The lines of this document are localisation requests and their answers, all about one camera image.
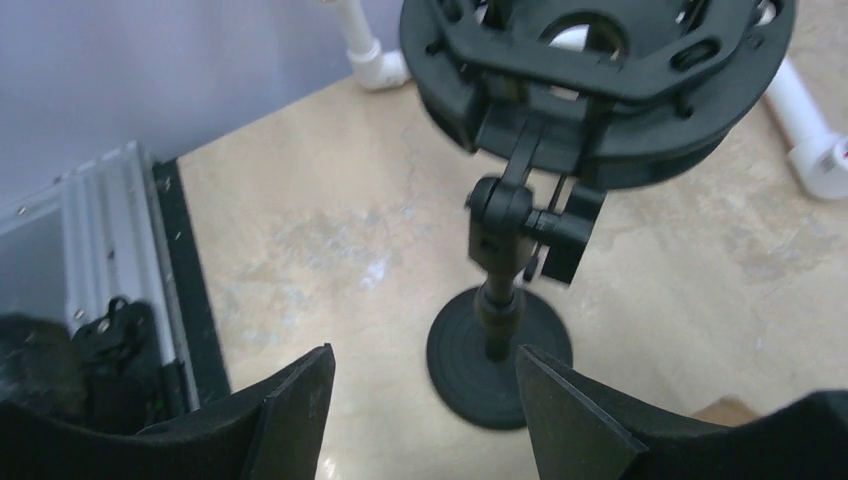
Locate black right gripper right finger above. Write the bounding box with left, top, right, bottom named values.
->
left=516, top=346, right=847, bottom=479

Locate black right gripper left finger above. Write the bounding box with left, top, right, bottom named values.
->
left=1, top=344, right=336, bottom=479

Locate round base shock mount stand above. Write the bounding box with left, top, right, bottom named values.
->
left=399, top=1, right=799, bottom=431

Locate white PVC pipe frame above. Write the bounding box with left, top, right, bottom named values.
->
left=327, top=1, right=847, bottom=201

